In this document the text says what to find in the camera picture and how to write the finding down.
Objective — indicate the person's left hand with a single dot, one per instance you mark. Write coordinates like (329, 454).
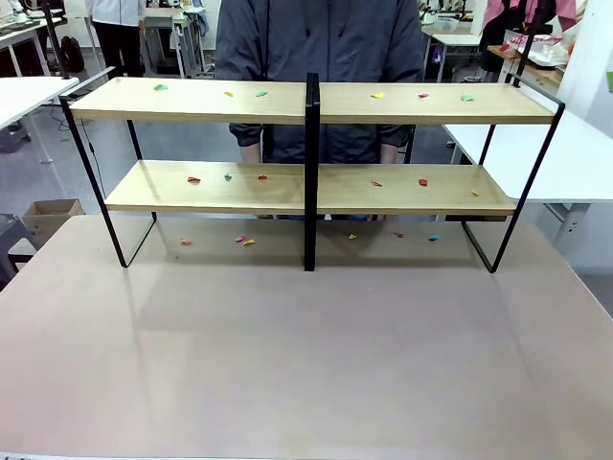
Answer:
(389, 154)

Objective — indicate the person's right hand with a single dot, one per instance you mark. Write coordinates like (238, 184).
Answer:
(250, 153)

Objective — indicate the light green paper scrap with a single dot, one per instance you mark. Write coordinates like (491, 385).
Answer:
(467, 97)

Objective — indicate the person in grey jacket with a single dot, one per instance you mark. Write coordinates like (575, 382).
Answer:
(316, 43)

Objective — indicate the white background desk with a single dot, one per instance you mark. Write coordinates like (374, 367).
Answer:
(450, 40)
(21, 36)

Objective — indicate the grey background workbench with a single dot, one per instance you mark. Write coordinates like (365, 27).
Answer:
(174, 38)

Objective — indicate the white table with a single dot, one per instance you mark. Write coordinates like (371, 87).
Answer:
(541, 163)
(24, 98)

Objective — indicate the person in pink top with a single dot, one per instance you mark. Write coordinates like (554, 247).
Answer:
(507, 24)

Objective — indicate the wooden table with clutter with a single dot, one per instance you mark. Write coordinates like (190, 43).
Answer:
(536, 57)

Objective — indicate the person in white coat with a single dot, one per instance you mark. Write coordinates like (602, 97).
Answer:
(117, 29)

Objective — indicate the black backpack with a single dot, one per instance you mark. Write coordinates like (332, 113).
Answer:
(73, 53)

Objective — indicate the cardboard box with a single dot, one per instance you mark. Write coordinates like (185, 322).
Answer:
(50, 218)

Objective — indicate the white board panel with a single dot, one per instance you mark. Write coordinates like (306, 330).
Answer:
(586, 62)

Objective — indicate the grey metal stool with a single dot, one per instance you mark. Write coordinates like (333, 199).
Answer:
(14, 249)

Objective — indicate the wooden shelf rack black frame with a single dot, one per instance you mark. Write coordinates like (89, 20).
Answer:
(191, 112)
(431, 115)

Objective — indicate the black camera pole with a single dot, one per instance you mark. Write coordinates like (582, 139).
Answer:
(529, 43)
(55, 38)

